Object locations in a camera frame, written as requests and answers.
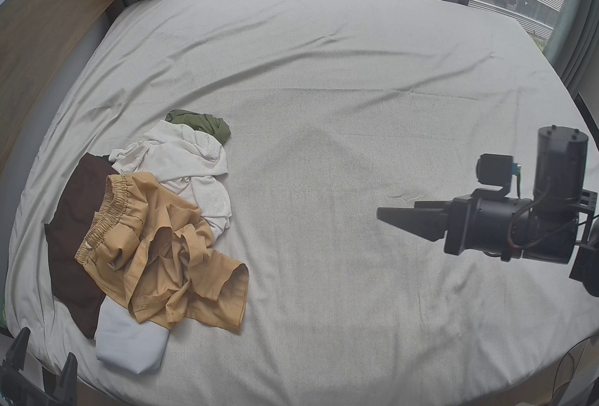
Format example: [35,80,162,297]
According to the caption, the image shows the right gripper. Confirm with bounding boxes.
[377,196,520,261]

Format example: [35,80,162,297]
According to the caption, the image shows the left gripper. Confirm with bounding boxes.
[0,327,78,406]

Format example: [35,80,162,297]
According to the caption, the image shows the tan shorts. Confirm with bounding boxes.
[75,171,250,333]

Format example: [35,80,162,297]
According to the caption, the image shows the pale blue garment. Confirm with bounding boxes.
[95,294,170,376]

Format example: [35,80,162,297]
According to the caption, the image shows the dark brown garment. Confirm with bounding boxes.
[44,153,119,340]

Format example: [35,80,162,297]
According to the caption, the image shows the olive green garment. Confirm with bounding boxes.
[165,109,231,146]

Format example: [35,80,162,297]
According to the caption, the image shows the white garment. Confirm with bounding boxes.
[110,120,233,239]

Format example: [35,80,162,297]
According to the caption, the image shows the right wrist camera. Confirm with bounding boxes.
[470,154,522,201]

